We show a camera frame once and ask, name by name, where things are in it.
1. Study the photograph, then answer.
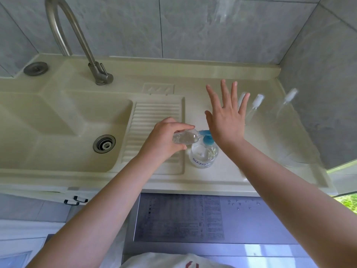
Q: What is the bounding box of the person's right hand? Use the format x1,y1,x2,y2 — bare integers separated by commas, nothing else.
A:
205,79,251,150

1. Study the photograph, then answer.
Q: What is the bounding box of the person's left hand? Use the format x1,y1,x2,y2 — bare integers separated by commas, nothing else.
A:
138,117,195,162

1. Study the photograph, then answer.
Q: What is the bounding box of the clear hand sanitizer pump bottle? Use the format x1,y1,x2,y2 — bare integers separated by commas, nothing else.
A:
189,130,219,169

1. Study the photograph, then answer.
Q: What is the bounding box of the person's right forearm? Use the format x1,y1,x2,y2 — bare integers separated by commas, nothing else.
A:
226,138,357,268

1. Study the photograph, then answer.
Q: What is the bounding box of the person's left forearm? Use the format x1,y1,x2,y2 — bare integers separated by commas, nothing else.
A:
26,153,160,268

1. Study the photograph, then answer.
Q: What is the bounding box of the person's white shirt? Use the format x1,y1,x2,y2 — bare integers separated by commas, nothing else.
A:
120,252,235,268

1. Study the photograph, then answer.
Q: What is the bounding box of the steel sink drain strainer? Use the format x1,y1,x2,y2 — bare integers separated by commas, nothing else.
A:
93,134,116,154

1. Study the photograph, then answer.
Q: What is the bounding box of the grey washing machine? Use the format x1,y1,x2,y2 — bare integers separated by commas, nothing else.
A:
122,192,318,268

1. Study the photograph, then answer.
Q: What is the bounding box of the curved steel faucet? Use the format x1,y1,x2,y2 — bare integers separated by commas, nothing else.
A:
45,0,114,86

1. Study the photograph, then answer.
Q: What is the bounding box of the cream sink with washboard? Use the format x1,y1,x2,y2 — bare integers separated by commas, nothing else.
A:
0,54,338,197

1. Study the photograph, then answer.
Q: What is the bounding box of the glass window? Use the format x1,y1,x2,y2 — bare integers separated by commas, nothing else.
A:
326,160,357,215

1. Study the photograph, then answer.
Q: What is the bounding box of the white cabinet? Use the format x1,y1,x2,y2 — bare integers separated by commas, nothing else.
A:
0,182,134,210

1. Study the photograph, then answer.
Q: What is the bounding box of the round steel hole cover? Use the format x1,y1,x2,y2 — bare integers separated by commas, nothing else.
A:
23,61,49,77

